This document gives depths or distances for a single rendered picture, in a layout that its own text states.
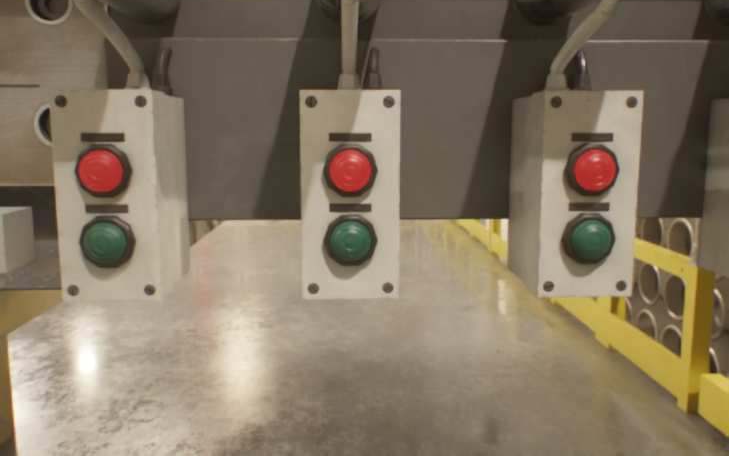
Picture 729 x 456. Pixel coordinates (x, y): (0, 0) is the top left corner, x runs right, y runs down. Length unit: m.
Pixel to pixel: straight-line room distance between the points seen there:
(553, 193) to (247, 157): 0.25
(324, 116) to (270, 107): 0.10
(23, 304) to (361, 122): 0.77
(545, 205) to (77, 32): 0.42
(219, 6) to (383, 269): 0.27
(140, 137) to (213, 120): 0.10
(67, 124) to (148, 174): 0.06
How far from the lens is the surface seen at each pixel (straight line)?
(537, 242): 0.46
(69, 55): 0.61
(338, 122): 0.43
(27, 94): 0.62
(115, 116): 0.46
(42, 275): 0.67
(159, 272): 0.46
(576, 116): 0.46
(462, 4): 0.57
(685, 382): 1.88
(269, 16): 0.56
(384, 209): 0.44
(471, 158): 0.53
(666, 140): 0.59
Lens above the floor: 0.74
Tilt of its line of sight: 8 degrees down
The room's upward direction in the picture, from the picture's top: straight up
